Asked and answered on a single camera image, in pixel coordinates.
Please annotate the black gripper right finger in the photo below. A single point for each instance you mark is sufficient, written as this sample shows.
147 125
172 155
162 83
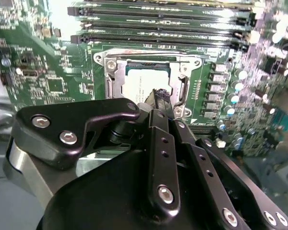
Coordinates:
196 153

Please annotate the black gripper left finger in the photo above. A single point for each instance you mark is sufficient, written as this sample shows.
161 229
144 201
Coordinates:
164 172

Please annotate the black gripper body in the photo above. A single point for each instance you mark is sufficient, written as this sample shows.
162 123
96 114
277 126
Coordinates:
110 203

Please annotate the metal locking lever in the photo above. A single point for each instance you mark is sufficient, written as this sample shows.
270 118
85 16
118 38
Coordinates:
156 53
186 92

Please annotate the silver CPU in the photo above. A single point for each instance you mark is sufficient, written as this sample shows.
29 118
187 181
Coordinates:
144 81

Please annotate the metal socket cover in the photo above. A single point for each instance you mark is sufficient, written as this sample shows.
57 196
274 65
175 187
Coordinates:
118 76

